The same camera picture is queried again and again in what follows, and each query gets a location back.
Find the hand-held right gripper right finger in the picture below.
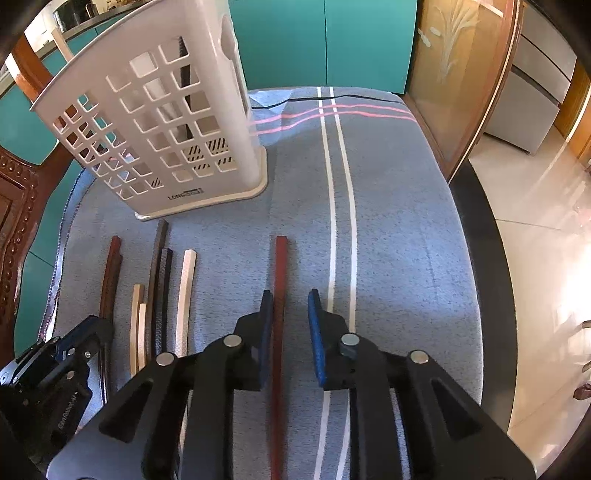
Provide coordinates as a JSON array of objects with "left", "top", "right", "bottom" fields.
[{"left": 307, "top": 289, "right": 536, "bottom": 480}]

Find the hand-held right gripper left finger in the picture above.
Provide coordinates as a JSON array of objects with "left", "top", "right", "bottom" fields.
[{"left": 76, "top": 290, "right": 275, "bottom": 480}]

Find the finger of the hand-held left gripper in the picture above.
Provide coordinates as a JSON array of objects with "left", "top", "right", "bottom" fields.
[{"left": 0, "top": 315, "right": 114, "bottom": 394}]

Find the reddish brown chopstick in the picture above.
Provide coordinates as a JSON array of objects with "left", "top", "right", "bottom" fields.
[{"left": 270, "top": 235, "right": 291, "bottom": 480}]

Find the dark brown chopstick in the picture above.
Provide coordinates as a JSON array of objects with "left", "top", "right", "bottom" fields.
[
  {"left": 104, "top": 251, "right": 124, "bottom": 324},
  {"left": 98, "top": 236, "right": 123, "bottom": 407}
]

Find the white plastic utensil basket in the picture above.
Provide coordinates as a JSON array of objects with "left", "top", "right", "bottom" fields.
[{"left": 30, "top": 0, "right": 269, "bottom": 221}]

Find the blue striped cloth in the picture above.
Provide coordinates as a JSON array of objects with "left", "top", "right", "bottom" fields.
[{"left": 39, "top": 85, "right": 485, "bottom": 480}]

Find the carved wooden chair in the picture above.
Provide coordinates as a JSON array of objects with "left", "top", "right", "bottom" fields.
[{"left": 0, "top": 34, "right": 70, "bottom": 352}]

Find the wooden framed glass door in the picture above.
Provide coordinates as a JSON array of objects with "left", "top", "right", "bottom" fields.
[{"left": 406, "top": 0, "right": 525, "bottom": 185}]

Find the grey drawer cabinet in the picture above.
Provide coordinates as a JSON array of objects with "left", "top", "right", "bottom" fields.
[{"left": 482, "top": 4, "right": 580, "bottom": 155}]

